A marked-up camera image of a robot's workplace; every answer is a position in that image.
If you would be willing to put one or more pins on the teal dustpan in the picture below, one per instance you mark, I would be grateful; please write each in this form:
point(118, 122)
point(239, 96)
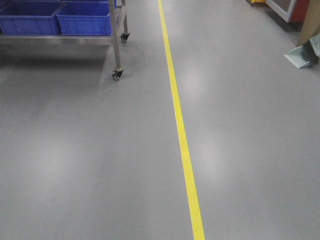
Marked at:
point(308, 54)

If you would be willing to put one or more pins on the blue plastic bin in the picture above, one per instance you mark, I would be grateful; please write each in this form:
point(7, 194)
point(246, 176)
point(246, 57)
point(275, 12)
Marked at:
point(85, 18)
point(30, 18)

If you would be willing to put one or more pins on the steel cart on casters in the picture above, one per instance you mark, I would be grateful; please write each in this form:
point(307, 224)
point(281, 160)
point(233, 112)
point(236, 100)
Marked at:
point(118, 15)

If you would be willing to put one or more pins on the blue plastic bin right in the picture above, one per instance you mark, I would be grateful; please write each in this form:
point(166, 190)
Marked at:
point(85, 18)

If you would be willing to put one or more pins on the blue plastic bin left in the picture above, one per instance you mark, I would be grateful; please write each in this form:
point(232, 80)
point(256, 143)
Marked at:
point(30, 18)

